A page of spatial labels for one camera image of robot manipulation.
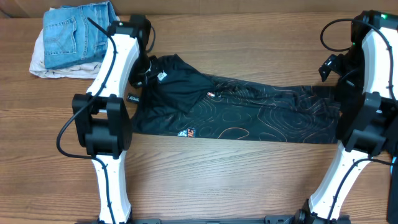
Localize folded blue denim jeans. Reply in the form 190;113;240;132
43;1;117;70

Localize folded white cloth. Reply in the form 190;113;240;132
29;29;103;78

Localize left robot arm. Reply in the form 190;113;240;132
72;15;155;223

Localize black patterned sports jersey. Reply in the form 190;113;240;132
132;55;340;144

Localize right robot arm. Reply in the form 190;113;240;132
286;10;397;223

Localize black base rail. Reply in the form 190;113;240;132
74;214;352;224

